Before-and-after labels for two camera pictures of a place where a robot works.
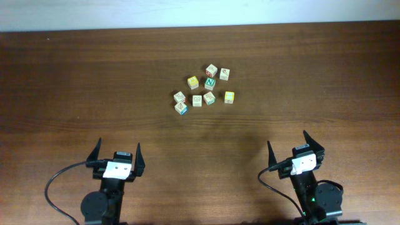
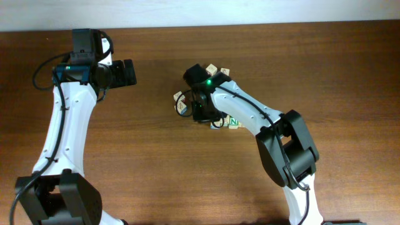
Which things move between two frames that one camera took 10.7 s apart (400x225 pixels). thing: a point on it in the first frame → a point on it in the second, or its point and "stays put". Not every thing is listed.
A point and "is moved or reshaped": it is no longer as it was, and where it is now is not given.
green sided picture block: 209,97 is moved or reshaped
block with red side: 211,70 stays put
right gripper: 317,150 → 196,114
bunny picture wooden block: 179,97 stays put
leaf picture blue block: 181,108 stays put
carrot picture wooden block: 224,74 stays put
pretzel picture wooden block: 197,100 is moved or reshaped
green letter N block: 209,84 is moved or reshaped
